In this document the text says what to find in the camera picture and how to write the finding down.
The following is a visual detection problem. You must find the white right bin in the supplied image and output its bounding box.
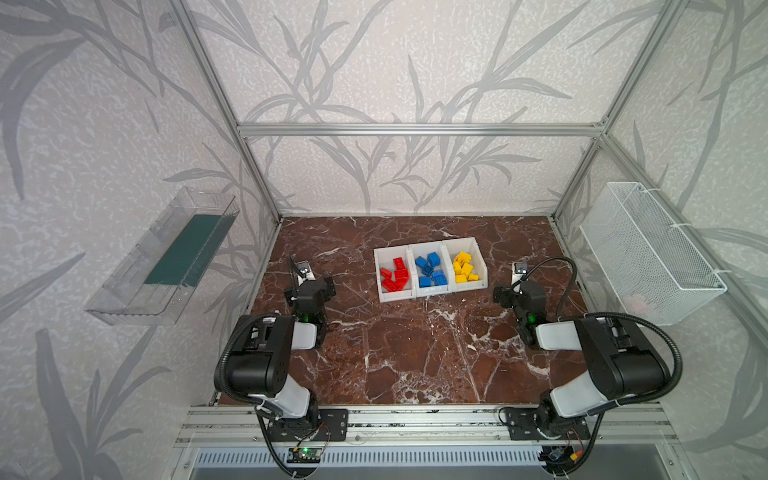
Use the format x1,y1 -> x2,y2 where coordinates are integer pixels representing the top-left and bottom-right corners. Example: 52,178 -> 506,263
443,237 -> 488,293

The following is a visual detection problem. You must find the clear acrylic wall shelf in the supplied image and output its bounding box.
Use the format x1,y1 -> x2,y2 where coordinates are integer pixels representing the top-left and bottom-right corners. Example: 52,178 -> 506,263
85,187 -> 240,326

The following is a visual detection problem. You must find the red long studded brick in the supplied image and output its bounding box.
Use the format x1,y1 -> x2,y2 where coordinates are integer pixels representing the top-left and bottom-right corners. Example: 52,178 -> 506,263
381,279 -> 408,293

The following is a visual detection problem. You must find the white wire mesh basket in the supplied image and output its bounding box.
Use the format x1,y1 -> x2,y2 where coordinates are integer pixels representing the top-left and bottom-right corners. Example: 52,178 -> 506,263
580,182 -> 728,326

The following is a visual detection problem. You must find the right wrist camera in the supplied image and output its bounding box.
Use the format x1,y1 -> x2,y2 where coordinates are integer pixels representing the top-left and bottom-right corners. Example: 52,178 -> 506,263
511,262 -> 528,284

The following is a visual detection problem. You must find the blue long brick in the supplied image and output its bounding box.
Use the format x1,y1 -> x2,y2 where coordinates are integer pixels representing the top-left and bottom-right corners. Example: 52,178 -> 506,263
430,270 -> 448,286

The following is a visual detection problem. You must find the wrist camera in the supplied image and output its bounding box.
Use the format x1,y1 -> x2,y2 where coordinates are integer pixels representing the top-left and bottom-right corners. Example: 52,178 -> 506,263
293,261 -> 316,285
511,262 -> 528,284

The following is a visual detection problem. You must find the white bin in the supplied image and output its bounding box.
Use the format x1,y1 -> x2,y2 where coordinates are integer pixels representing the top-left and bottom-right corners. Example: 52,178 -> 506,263
373,245 -> 416,303
443,237 -> 488,293
409,241 -> 449,297

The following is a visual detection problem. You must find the pink object in basket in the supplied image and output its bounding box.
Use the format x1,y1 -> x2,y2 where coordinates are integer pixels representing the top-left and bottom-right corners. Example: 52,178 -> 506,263
621,294 -> 653,317

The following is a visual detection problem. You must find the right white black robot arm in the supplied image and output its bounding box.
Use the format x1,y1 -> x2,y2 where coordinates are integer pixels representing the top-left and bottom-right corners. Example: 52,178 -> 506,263
493,280 -> 683,440

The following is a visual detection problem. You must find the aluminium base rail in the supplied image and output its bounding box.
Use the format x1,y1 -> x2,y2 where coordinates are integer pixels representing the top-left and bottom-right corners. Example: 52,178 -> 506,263
174,403 -> 679,448

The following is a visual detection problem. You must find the white middle bin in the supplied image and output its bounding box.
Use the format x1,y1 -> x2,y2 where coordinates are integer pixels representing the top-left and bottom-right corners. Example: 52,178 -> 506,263
409,241 -> 449,297

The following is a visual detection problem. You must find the white left bin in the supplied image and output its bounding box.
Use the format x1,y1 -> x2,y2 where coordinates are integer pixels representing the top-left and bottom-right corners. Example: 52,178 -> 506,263
373,245 -> 416,303

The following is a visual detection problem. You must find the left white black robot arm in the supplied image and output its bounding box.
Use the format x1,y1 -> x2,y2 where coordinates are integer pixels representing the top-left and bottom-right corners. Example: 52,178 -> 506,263
213,277 -> 336,441

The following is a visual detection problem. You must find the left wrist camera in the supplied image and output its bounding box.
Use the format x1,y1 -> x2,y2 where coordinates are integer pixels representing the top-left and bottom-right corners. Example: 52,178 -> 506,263
293,261 -> 316,285

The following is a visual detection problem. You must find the left circuit board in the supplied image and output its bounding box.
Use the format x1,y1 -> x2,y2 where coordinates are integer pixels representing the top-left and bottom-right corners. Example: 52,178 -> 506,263
285,447 -> 325,464

